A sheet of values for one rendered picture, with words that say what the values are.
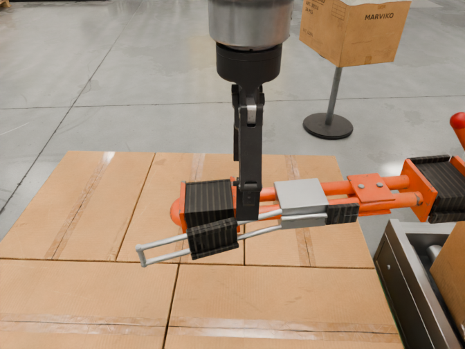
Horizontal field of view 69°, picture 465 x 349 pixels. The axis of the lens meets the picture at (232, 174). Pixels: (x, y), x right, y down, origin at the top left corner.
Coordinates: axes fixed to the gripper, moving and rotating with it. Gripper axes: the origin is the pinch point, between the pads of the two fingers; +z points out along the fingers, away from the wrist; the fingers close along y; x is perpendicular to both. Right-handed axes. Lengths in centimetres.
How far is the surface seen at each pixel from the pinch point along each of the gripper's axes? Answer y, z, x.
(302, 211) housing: -4.7, 1.9, -8.0
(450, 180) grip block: -0.9, -0.4, -30.4
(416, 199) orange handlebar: -3.6, 1.0, -24.7
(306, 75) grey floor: 308, 109, -85
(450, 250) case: 18, 40, -57
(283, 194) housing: -2.0, 1.1, -5.6
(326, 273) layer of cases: 21, 54, -27
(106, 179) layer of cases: 68, 54, 50
